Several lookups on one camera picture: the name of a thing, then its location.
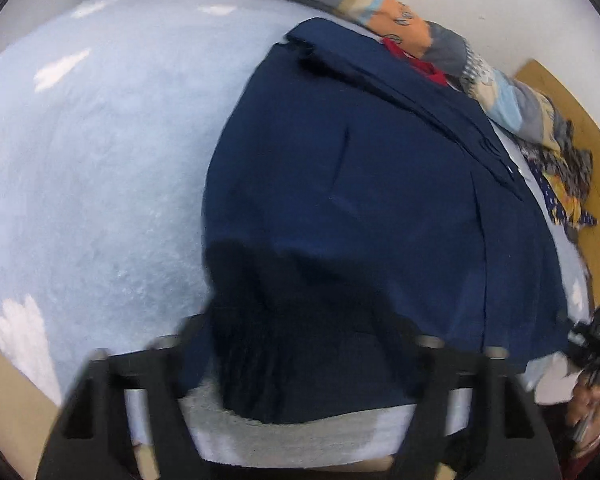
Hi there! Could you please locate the dark patterned crumpled cloth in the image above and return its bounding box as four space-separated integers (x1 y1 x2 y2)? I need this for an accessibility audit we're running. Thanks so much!
518 120 597 242

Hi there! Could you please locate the light blue cloud bedsheet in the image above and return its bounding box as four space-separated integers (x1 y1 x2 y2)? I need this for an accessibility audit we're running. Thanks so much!
0 0 596 468

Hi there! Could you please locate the person's right hand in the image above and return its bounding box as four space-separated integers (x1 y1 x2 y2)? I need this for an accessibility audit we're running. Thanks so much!
566 382 600 446

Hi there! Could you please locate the colourful striped rolled quilt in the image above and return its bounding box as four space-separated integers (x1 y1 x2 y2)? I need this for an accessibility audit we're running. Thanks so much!
292 0 572 153

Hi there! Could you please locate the navy work jacket red collar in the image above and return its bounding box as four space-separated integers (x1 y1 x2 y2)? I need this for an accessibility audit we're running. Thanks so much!
202 18 567 424

